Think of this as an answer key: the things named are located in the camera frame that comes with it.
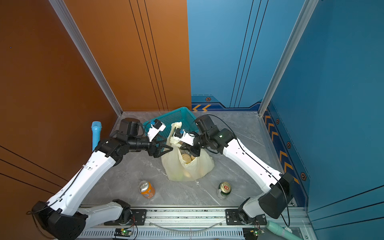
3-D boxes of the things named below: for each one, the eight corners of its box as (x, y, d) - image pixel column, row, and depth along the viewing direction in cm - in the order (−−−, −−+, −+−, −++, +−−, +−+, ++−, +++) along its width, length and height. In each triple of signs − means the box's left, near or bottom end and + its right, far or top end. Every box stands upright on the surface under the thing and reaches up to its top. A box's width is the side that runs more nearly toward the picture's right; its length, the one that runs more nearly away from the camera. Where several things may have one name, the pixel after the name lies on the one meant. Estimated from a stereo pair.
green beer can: (218, 198, 80) (220, 193, 72) (217, 187, 84) (219, 181, 75) (228, 198, 80) (232, 193, 72) (227, 187, 84) (230, 181, 75)
